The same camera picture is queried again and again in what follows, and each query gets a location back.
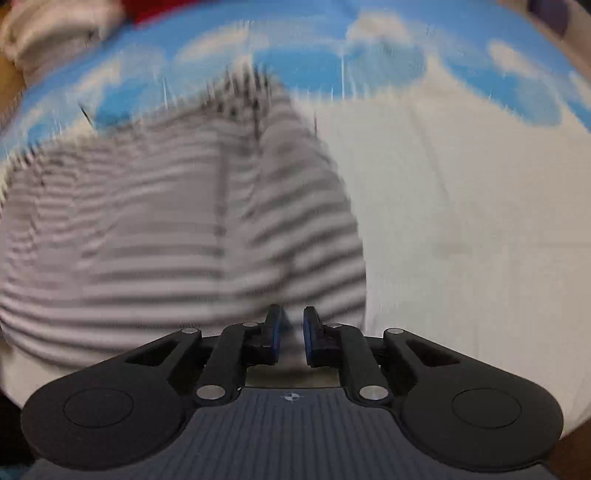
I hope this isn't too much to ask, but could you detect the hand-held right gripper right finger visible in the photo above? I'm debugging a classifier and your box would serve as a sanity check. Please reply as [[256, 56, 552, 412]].
[[302, 305, 462, 407]]

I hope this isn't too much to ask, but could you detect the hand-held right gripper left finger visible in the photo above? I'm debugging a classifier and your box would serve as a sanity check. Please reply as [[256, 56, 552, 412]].
[[124, 305, 284, 407]]

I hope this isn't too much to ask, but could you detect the striped hooded top white vest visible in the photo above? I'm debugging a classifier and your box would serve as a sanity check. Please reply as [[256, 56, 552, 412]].
[[0, 65, 370, 370]]

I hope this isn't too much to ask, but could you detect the blue patterned bed sheet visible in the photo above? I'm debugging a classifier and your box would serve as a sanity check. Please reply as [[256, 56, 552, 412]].
[[0, 0, 591, 435]]

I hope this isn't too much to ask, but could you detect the red folded blanket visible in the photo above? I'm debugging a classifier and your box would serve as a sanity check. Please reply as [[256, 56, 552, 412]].
[[122, 0, 185, 24]]

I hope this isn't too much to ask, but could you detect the cream folded quilt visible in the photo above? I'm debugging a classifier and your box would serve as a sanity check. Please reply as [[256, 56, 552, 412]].
[[0, 0, 134, 70]]

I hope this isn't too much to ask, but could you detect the purple paper bag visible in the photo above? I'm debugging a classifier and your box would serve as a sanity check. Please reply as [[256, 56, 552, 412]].
[[526, 0, 571, 35]]

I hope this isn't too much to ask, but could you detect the wooden bed frame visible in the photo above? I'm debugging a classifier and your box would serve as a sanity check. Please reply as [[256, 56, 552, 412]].
[[0, 51, 28, 125]]

